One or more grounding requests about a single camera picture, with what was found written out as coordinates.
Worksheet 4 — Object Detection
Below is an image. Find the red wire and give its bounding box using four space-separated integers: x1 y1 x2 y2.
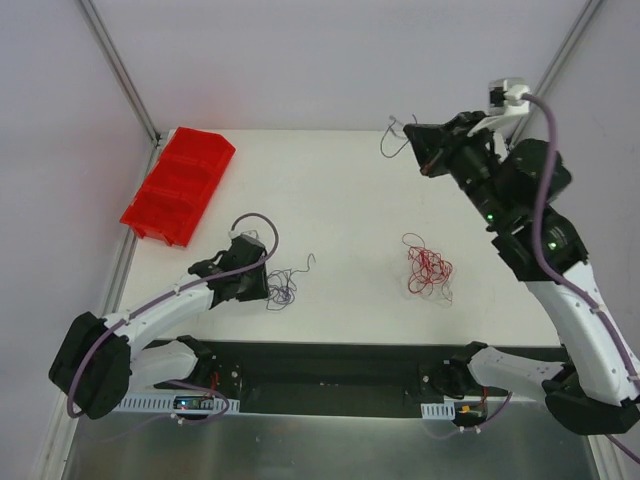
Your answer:
402 232 459 296

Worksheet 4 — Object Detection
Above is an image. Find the white wire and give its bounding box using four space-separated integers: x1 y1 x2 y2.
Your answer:
397 272 454 309

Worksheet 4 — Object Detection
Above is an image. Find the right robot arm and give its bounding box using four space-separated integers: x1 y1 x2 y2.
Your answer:
403 111 639 436

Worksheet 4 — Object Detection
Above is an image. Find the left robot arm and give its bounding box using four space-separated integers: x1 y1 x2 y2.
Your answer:
48 234 268 420

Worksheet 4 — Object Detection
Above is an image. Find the red plastic bin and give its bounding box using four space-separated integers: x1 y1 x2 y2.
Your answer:
120 127 236 247

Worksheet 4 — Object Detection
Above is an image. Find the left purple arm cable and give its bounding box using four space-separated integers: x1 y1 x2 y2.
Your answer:
65 212 281 444

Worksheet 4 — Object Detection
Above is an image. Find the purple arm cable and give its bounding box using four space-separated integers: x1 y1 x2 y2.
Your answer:
65 212 281 444
424 92 640 464

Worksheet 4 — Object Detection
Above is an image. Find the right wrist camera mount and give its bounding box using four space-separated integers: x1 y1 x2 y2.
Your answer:
468 77 532 137

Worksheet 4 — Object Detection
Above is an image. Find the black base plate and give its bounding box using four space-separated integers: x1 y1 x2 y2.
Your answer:
149 339 546 416

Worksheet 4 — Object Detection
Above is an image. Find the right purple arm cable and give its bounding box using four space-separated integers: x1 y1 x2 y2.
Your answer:
424 92 640 464

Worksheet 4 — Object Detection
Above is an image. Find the left white cable duct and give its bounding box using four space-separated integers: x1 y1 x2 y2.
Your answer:
114 393 240 416

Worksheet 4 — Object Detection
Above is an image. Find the white cable duct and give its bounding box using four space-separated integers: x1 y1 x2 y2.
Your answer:
114 393 240 416
419 398 487 421

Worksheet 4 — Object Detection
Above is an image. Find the left aluminium frame post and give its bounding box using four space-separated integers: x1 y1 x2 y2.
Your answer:
75 0 161 144

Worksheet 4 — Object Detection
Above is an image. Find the aluminium frame post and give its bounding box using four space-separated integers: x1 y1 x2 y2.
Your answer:
504 0 606 149
75 0 161 144

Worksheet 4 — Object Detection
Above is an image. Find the right aluminium frame post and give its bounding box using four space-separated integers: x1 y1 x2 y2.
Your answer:
504 0 606 149

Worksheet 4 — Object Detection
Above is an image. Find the right white cable duct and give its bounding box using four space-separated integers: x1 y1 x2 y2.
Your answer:
419 398 487 421

